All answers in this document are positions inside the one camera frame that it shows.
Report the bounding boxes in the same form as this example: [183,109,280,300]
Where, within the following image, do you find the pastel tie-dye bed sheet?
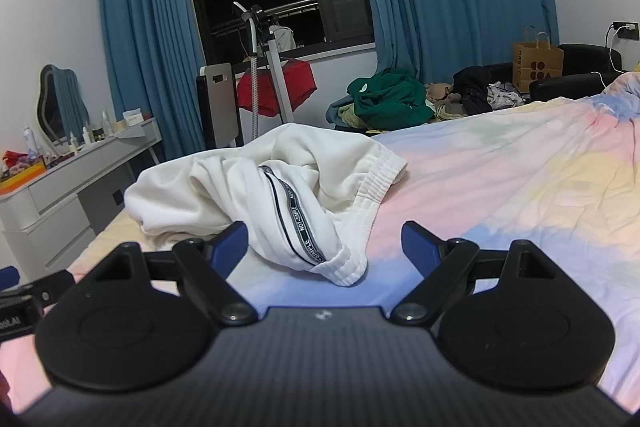
[1,72,639,426]

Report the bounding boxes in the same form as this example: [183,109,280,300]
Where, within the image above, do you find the white track pants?
[125,124,408,287]

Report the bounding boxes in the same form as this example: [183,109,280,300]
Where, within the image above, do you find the black sofa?
[480,43,622,102]

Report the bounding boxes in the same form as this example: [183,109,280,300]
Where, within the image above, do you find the black clothes pile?
[452,66,492,116]

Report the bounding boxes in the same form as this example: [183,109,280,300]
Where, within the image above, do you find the green hoodie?
[347,68,434,131]

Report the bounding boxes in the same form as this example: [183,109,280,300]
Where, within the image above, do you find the wavy black frame mirror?
[36,64,90,145]

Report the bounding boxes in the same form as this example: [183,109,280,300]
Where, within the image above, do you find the brown paper bag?
[512,26,564,94]

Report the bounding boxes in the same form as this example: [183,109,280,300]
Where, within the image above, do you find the left blue curtain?
[100,0,205,159]

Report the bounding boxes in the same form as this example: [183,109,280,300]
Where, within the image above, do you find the white dressing table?
[1,118,162,283]

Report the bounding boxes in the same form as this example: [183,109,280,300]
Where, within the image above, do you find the garment steamer stand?
[232,0,296,142]

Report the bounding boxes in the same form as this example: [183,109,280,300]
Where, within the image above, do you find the red garment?
[235,58,319,118]

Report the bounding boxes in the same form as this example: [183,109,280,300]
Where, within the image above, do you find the white charger cable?
[591,22,637,90]

